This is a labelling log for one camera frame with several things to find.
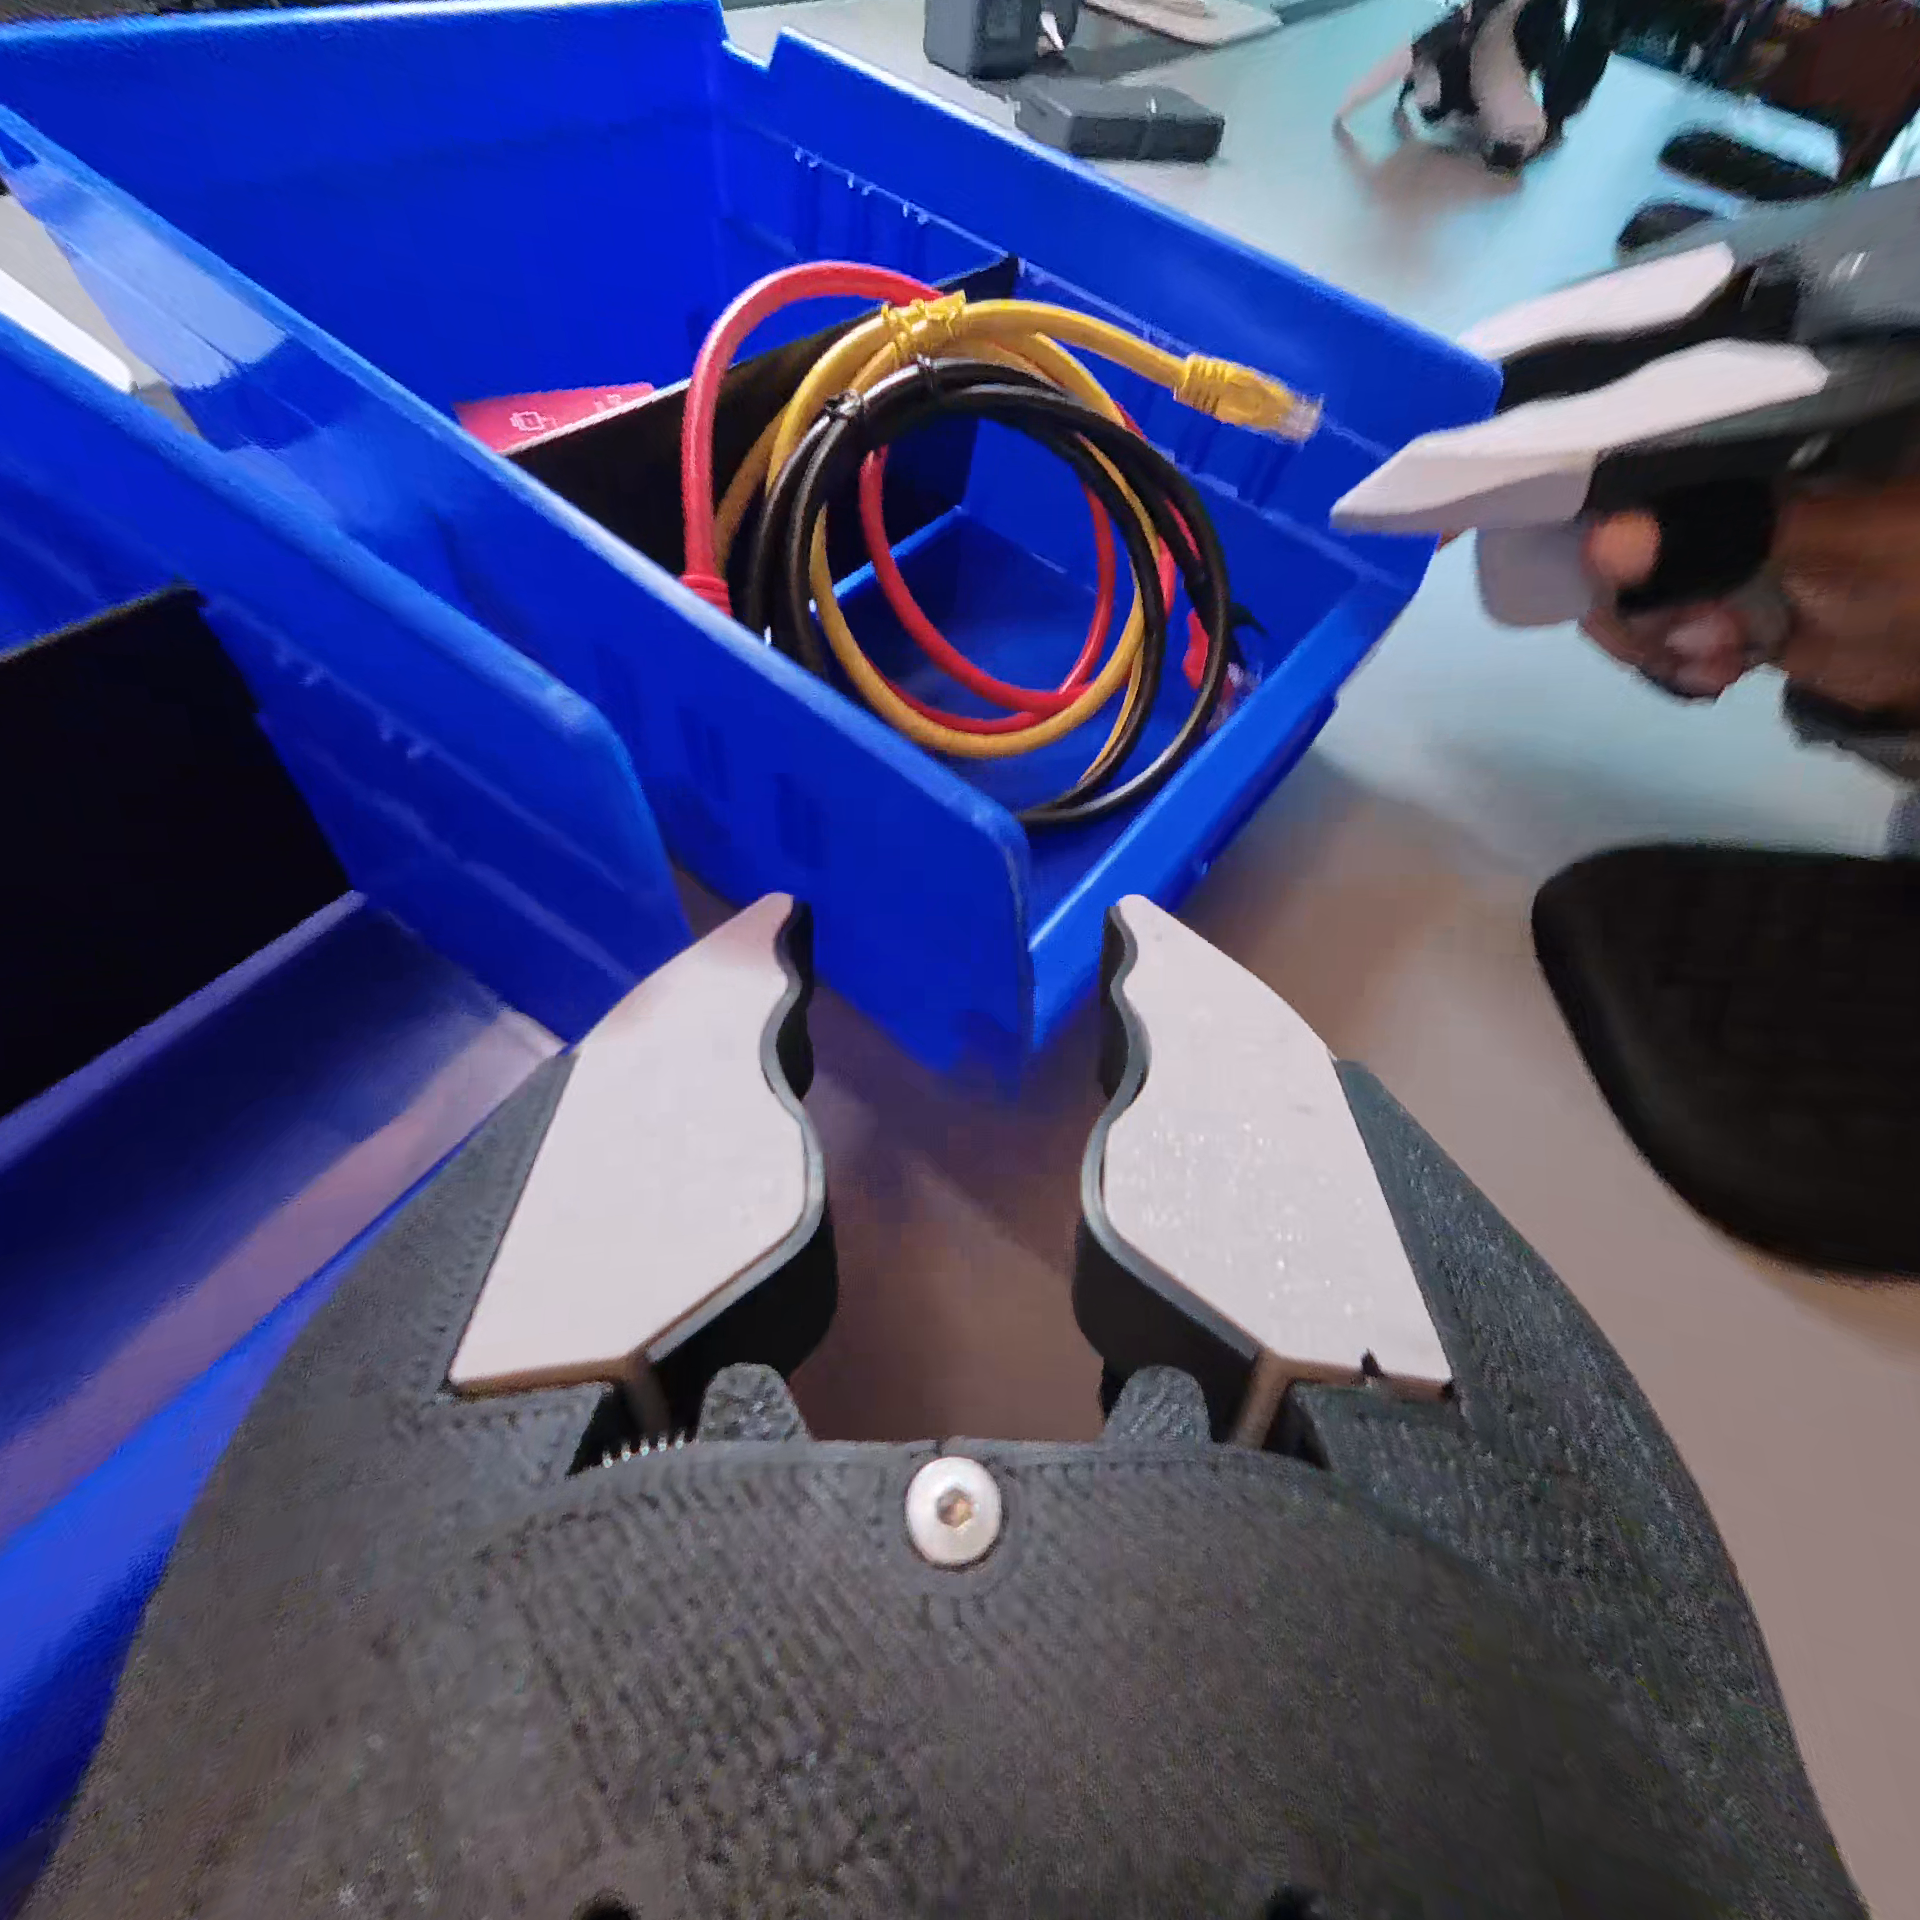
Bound person's right hand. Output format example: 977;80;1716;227
1581;487;1920;752

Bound red metal ethernet switch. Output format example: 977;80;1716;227
454;381;656;454

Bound yellow ethernet cable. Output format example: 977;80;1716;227
710;295;1326;761

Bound red ethernet cable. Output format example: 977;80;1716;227
678;262;1249;735

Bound black ethernet cable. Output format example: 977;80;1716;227
745;357;1233;829

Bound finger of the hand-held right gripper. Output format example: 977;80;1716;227
1328;342;1835;540
1459;240;1744;366

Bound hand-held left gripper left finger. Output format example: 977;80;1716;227
446;891;836;1472

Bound small black box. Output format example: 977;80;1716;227
1013;78;1228;164

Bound blue plastic storage bin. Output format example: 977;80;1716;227
0;0;1503;1079
0;323;694;1853

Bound person's right forearm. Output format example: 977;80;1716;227
1783;680;1920;856

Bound black white tabletop device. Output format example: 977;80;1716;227
1333;0;1617;168

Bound black mesh chair armrest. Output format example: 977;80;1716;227
1528;843;1920;1280

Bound grey power adapter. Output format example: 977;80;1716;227
921;0;1086;80

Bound black bin divider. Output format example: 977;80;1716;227
0;587;350;1120
510;255;1022;600

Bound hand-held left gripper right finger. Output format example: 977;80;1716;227
1070;896;1455;1453

